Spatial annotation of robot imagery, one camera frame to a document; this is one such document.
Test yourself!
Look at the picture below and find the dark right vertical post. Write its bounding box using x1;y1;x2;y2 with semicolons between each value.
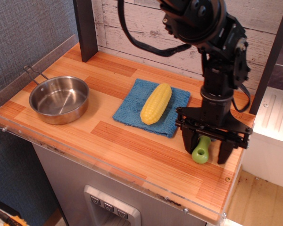
249;17;283;115

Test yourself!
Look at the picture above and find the dark vertical post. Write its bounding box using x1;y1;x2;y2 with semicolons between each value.
73;0;98;62
249;17;283;115

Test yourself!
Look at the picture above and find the white toy sink unit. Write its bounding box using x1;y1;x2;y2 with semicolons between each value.
242;87;283;187

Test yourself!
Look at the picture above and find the yellow toy corn cob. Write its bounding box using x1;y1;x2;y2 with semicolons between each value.
140;83;172;125

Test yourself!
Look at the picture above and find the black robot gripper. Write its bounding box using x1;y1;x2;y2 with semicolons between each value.
175;94;252;164

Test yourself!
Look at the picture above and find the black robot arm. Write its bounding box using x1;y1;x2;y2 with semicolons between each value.
160;0;252;164

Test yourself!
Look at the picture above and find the orange object bottom left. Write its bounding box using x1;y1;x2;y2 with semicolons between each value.
3;216;27;226

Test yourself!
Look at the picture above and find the blue cloth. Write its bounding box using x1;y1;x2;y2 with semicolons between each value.
113;79;191;138

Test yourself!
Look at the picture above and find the green handled grey spatula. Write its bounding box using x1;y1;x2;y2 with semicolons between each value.
191;136;211;164

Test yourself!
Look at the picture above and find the silver toy fridge dispenser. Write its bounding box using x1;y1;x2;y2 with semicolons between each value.
84;185;142;226

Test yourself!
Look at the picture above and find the dark left vertical post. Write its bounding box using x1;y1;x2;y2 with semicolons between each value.
73;0;98;62

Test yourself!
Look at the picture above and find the stainless steel pan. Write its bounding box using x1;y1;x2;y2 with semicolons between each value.
23;65;89;125

